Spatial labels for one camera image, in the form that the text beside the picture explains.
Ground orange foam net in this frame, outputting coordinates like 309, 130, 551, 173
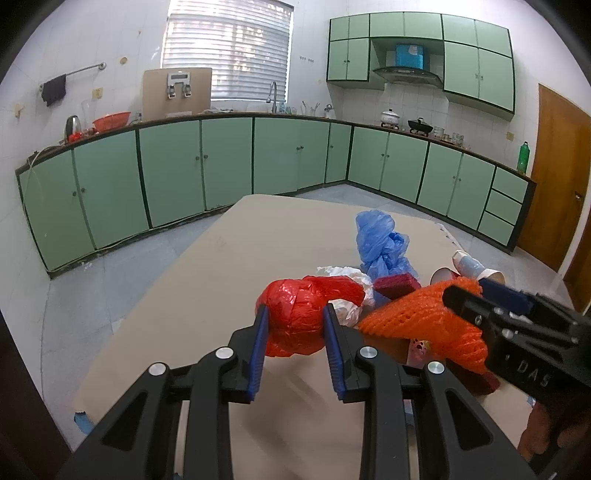
358, 276, 488, 374

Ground white plastic bag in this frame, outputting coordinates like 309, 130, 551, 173
315, 266, 375, 327

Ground red plastic bag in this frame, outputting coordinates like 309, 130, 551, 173
254, 274, 367, 358

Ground green lower kitchen cabinets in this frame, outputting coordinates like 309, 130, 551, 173
16, 114, 536, 274

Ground person right hand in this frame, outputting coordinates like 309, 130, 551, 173
517, 400, 569, 464

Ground blue paper cup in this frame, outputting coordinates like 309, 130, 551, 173
452, 250, 506, 285

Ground red paper cup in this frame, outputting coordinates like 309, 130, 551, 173
430, 267, 460, 285

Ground dark red box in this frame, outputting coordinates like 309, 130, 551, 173
374, 273, 422, 300

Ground blue plastic bag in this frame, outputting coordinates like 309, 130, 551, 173
356, 210, 419, 282

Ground brown wooden door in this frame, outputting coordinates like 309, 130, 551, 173
518, 85, 590, 271

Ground green bottle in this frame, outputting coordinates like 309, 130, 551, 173
517, 141, 531, 175

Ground black wok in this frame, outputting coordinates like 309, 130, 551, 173
408, 118, 433, 136

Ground white cooking pot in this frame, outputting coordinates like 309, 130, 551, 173
380, 109, 400, 130

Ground black range hood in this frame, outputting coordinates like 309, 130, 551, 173
374, 66, 443, 89

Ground blue box above hood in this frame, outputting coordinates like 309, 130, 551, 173
394, 44, 428, 70

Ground chrome sink faucet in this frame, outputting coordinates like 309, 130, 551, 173
266, 81, 279, 114

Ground red plastic basin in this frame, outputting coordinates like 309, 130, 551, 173
92, 111, 131, 134

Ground steel electric kettle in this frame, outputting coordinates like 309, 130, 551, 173
64, 115, 83, 142

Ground cardboard water purifier box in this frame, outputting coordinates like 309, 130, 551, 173
141, 68, 212, 121

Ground dark hanging towel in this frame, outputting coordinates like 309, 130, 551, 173
41, 74, 67, 107

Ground metal towel bar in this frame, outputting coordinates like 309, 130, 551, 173
64, 62, 107, 77

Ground window with white blinds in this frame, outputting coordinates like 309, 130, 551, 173
161, 0, 294, 101

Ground green upper wall cabinets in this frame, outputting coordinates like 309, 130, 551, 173
327, 11, 516, 121

